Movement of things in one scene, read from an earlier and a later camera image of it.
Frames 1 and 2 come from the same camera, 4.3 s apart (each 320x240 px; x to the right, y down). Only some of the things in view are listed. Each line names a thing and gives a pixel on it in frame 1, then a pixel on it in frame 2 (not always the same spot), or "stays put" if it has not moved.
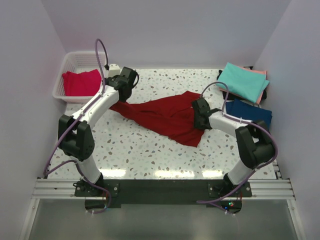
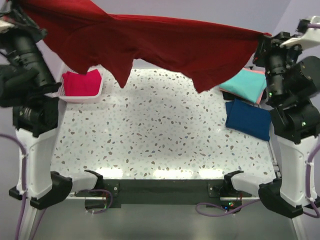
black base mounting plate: x=220 y=193 stays put
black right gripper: x=196 y=124 → x=267 y=44
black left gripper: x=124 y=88 → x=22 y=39
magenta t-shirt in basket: x=83 y=84 stays put
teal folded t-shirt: x=246 y=83 stays put
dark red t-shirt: x=173 y=115 → x=83 y=32
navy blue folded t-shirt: x=249 y=111 stays put
